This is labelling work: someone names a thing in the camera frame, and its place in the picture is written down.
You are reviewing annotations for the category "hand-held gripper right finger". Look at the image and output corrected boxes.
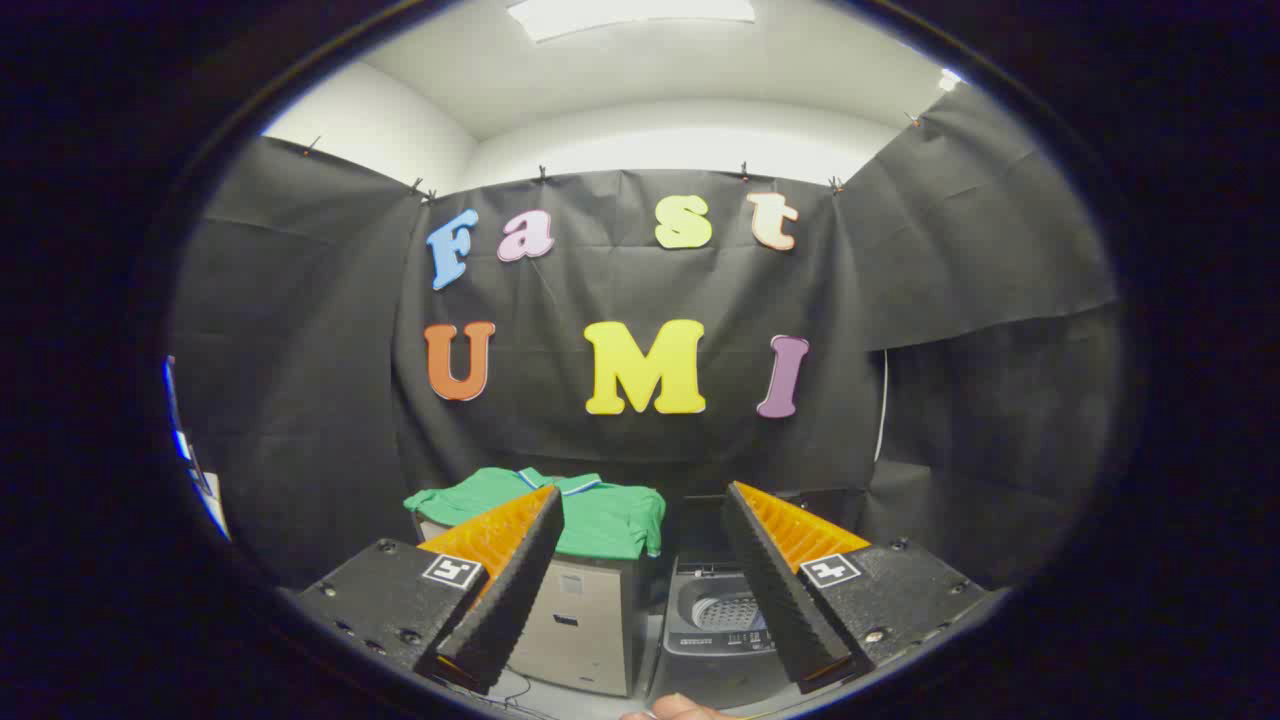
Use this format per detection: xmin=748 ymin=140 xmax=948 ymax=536
xmin=720 ymin=481 xmax=991 ymax=695

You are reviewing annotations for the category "white hanging cable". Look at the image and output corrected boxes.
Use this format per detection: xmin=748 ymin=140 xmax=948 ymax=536
xmin=873 ymin=349 xmax=891 ymax=463

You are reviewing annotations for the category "grey metal cabinet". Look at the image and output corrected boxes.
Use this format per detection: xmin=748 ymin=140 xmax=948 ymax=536
xmin=415 ymin=515 xmax=646 ymax=698

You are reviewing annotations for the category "black floor cable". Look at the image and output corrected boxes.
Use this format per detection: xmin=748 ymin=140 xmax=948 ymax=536
xmin=440 ymin=664 xmax=537 ymax=717

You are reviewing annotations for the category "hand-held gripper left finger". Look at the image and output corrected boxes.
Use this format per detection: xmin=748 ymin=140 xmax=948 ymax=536
xmin=295 ymin=485 xmax=566 ymax=696

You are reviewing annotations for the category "green polo shirt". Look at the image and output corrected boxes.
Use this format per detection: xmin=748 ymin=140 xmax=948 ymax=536
xmin=403 ymin=466 xmax=668 ymax=561

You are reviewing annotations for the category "grey washing machine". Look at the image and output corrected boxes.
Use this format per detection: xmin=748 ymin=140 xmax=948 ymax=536
xmin=655 ymin=558 xmax=801 ymax=707

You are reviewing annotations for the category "dark washing machine lid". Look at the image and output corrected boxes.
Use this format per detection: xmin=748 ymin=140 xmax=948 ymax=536
xmin=668 ymin=488 xmax=867 ymax=573

